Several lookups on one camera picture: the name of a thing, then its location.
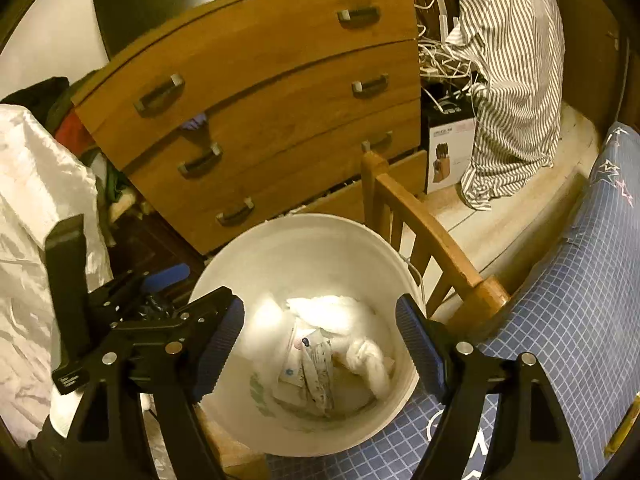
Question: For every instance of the wooden dresser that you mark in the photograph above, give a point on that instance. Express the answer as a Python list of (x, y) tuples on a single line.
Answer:
[(275, 60)]

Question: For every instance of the white packet blue round logo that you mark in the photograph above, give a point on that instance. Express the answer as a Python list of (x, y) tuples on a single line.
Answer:
[(295, 355)]

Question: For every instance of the grey striped cloth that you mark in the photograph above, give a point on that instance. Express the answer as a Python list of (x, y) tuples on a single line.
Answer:
[(510, 85)]

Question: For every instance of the white knife block box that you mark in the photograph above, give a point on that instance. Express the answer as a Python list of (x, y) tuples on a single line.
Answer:
[(450, 155)]

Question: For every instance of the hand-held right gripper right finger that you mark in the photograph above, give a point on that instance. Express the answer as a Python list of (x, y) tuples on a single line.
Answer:
[(417, 345)]

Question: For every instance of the white plastic bucket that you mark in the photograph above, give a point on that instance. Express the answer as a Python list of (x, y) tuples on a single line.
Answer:
[(300, 255)]

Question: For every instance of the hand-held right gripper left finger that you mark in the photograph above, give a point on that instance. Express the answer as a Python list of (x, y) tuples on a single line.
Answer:
[(220, 347)]

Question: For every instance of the brown wooden door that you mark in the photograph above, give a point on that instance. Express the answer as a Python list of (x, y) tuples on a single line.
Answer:
[(590, 35)]

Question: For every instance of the yellow snack packet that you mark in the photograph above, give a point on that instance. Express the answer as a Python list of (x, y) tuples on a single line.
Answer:
[(622, 425)]

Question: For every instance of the white bubble wrap roll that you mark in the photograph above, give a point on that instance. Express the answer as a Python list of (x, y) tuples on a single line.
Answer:
[(330, 310)]

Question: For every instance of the blue star-print bed sheet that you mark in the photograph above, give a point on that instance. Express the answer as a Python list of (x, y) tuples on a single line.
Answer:
[(575, 285)]

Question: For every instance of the light wooden chair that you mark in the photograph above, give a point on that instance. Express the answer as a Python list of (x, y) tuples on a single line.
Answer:
[(425, 225)]

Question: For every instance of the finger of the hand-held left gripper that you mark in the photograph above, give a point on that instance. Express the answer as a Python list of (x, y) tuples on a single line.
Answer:
[(167, 277), (112, 310)]

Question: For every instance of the purple cloth scrap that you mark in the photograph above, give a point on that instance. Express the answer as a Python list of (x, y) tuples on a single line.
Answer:
[(195, 122)]

